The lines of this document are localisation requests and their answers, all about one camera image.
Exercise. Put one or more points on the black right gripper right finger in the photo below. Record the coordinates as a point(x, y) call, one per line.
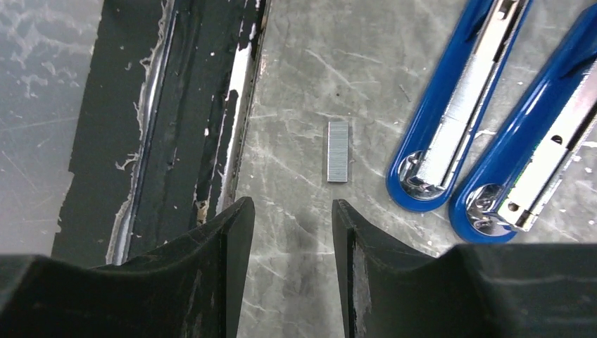
point(389, 289)

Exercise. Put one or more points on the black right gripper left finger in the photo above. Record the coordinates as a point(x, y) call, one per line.
point(191, 286)

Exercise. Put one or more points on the small grey staple strip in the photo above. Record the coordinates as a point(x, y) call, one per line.
point(337, 152)

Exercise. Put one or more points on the blue metal stapler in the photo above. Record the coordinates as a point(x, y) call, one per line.
point(419, 31)

